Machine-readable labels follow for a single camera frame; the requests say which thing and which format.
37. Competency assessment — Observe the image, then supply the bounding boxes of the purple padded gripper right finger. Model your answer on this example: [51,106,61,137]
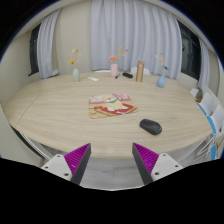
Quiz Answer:
[132,143,182,185]

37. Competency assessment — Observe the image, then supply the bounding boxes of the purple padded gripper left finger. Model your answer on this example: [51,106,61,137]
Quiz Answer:
[42,143,91,185]

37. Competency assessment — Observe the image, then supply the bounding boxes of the black computer mouse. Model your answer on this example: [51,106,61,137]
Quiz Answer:
[139,119,162,135]

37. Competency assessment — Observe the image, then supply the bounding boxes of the white chair blue trim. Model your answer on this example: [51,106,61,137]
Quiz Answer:
[197,92,224,157]

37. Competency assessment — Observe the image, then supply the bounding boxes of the blue vase with dried flowers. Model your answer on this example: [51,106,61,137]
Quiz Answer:
[155,53,169,88]

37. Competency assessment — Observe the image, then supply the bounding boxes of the white far chair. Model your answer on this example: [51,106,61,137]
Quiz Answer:
[190,88,199,97]

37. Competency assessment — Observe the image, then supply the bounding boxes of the white remote control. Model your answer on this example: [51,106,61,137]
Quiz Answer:
[88,77,99,82]

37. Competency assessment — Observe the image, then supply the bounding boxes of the green vase with yellow flowers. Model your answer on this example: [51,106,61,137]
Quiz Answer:
[68,49,81,82]

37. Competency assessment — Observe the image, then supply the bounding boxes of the black rectangular case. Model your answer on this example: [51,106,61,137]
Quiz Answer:
[122,72,133,78]

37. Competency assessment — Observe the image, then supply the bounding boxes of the pink vase with orange flowers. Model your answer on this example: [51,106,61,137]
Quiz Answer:
[109,46,128,78]

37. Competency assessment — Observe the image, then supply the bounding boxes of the copper metal bottle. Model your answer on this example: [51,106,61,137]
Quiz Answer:
[136,60,144,82]

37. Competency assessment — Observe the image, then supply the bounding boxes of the white right curtain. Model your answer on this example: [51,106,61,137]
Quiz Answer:
[198,39,210,88]

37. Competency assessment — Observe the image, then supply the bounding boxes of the white curtain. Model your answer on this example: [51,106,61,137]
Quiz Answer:
[37,9,60,79]
[90,0,182,79]
[198,39,210,88]

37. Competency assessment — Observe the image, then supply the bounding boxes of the dark left window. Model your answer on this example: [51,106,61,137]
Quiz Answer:
[28,24,41,76]

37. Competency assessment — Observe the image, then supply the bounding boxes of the dark window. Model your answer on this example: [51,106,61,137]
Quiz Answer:
[178,22,201,80]
[28,24,41,76]

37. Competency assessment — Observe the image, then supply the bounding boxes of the dark right window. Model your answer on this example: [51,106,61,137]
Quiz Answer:
[178,22,201,80]

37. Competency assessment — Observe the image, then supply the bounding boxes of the white left curtain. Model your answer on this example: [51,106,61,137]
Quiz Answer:
[37,9,60,79]

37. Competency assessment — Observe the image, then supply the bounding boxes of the white centre curtain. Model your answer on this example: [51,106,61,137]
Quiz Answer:
[90,0,182,79]

